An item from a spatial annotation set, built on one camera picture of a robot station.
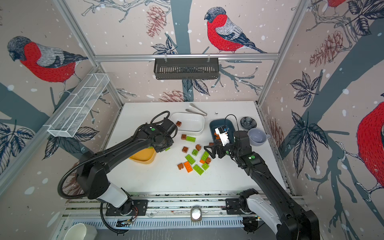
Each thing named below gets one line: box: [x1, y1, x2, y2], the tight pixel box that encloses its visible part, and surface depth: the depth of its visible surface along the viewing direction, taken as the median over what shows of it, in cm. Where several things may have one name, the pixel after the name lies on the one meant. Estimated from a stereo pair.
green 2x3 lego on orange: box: [201, 151, 209, 162], surface depth 92 cm
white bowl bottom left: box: [63, 223, 98, 240], surface depth 63 cm
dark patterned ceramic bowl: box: [240, 116, 257, 130], surface depth 106 cm
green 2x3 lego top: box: [186, 136, 196, 143], surface depth 102 cm
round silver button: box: [190, 207, 202, 222], surface depth 64 cm
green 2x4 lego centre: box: [185, 154, 196, 165], surface depth 92 cm
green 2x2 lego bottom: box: [201, 162, 210, 171], surface depth 89 cm
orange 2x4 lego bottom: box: [183, 161, 193, 173], surface depth 89 cm
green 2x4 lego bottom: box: [192, 164, 205, 176], surface depth 87 cm
